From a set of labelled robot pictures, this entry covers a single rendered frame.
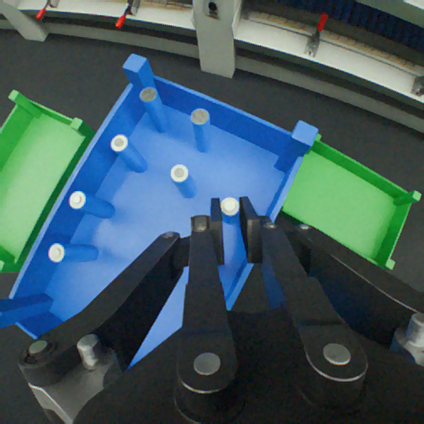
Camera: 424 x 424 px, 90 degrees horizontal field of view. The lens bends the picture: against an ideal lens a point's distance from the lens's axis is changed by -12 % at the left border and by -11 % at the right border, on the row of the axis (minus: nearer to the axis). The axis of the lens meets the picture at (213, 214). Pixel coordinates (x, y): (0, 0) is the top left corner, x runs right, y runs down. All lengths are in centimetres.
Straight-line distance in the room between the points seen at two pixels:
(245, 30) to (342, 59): 23
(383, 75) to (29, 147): 81
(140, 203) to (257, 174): 14
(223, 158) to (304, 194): 38
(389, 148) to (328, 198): 25
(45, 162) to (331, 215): 67
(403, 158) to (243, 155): 60
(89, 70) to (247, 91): 50
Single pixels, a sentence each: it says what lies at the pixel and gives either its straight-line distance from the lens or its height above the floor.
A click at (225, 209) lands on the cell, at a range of 21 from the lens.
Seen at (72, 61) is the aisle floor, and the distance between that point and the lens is 97.
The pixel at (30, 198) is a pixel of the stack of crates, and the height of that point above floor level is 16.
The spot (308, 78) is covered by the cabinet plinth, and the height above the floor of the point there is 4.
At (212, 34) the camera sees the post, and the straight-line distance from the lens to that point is 68.
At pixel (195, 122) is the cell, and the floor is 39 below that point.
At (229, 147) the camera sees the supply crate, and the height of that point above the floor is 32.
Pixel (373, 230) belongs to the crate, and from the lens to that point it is 70.
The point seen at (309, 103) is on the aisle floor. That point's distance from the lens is 76.
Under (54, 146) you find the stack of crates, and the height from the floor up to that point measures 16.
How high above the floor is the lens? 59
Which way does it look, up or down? 81 degrees down
